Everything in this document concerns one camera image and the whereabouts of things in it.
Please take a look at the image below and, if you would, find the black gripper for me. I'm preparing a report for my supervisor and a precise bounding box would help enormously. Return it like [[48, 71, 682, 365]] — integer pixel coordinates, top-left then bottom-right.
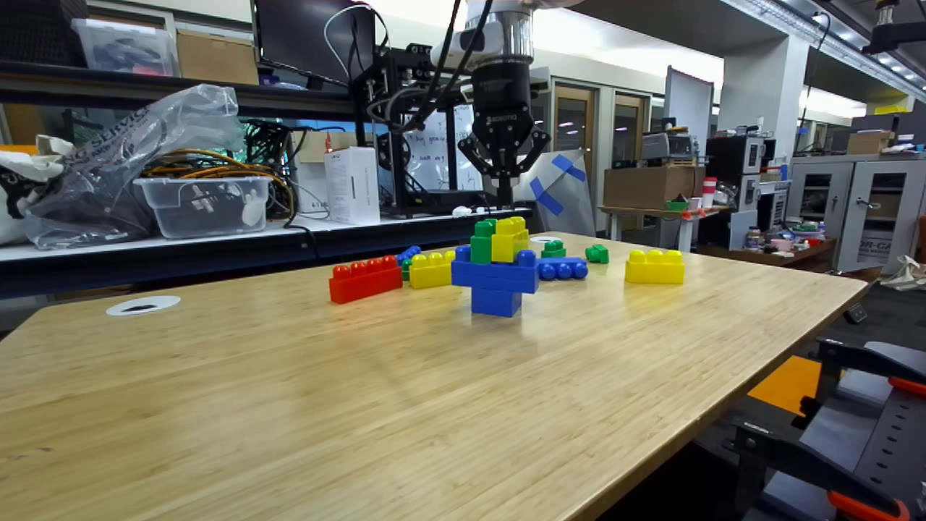
[[456, 57, 553, 207]]

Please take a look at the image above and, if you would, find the yellow three-stud Lego brick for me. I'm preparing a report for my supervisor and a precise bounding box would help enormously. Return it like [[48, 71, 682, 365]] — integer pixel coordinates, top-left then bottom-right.
[[488, 214, 532, 265], [406, 245, 459, 291]]

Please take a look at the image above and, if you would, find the large blue Lego brick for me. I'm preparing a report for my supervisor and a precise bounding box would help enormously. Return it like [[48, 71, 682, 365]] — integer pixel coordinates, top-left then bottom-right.
[[532, 255, 592, 284]]

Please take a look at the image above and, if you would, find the red Lego brick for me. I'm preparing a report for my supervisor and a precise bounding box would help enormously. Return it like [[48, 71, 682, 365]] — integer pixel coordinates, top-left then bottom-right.
[[326, 252, 409, 306]]

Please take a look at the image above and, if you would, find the yellow four-stud Lego brick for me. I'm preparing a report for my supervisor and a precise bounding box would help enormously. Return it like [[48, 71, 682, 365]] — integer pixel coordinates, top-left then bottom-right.
[[623, 245, 689, 290]]

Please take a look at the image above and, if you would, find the wide cardboard box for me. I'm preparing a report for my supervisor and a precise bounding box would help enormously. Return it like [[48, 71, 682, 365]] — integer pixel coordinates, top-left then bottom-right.
[[603, 164, 710, 212]]

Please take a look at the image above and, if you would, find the white cardboard box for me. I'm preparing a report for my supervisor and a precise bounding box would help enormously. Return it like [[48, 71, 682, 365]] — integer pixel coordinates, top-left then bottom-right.
[[322, 144, 386, 229]]

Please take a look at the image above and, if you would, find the white side table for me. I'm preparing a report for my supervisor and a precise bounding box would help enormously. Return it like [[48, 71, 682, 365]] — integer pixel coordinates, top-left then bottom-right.
[[598, 200, 740, 255]]

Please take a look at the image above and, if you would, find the white board panel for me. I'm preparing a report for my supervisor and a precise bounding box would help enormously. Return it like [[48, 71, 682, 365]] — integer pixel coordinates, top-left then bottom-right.
[[663, 62, 718, 162]]

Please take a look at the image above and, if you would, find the black monitor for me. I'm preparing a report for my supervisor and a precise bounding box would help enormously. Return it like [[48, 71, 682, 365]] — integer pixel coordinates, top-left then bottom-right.
[[252, 0, 383, 93]]

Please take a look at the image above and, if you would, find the clear plastic bin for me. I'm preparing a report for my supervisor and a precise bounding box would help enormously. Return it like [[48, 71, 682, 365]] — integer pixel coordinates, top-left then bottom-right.
[[132, 172, 274, 240]]

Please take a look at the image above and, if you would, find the long workbench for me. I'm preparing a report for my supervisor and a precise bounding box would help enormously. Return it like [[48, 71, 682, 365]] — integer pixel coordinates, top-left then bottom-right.
[[0, 206, 537, 304]]

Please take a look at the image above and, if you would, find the small cardboard box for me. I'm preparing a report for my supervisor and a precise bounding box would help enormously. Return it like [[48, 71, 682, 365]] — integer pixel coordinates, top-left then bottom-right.
[[846, 126, 896, 159]]

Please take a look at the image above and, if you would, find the orange floor plate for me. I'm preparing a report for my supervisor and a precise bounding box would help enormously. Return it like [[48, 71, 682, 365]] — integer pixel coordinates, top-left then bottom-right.
[[746, 352, 824, 418]]

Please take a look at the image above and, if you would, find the clear plastic bag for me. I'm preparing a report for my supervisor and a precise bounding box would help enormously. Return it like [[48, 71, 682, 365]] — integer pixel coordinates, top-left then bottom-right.
[[18, 81, 245, 252]]

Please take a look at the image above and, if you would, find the grey glass door cabinet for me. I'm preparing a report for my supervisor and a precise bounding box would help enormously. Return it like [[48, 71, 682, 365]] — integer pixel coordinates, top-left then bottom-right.
[[785, 154, 926, 278]]

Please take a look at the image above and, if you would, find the clear storage box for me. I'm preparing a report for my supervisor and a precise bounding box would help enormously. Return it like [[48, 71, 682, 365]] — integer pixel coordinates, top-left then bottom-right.
[[69, 13, 183, 77]]

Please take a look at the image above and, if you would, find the white round table grommet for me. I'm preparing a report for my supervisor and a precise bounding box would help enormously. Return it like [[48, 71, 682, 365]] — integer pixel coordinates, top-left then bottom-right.
[[105, 291, 184, 320]]

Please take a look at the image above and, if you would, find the black 3D printer frame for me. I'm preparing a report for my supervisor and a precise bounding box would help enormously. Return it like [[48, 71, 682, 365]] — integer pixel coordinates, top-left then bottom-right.
[[349, 39, 537, 219]]

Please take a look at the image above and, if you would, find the yellow cable bundle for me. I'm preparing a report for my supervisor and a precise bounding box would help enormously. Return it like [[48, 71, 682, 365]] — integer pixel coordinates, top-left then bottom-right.
[[142, 146, 292, 226]]

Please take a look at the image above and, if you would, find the dark wall shelf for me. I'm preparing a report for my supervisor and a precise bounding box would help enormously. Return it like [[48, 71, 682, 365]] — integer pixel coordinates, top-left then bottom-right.
[[0, 57, 364, 125]]

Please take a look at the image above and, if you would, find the grey equipment with orange handles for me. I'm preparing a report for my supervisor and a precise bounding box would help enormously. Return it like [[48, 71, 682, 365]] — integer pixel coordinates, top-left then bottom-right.
[[731, 336, 926, 521]]

